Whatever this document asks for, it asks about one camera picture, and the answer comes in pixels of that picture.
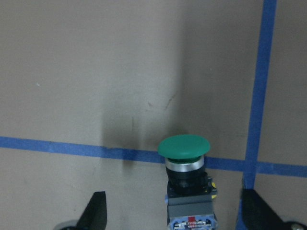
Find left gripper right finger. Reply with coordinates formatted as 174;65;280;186
242;189;284;230

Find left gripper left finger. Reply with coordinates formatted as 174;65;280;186
74;191;107;230

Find green push button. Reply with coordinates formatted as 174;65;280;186
157;134;219;230

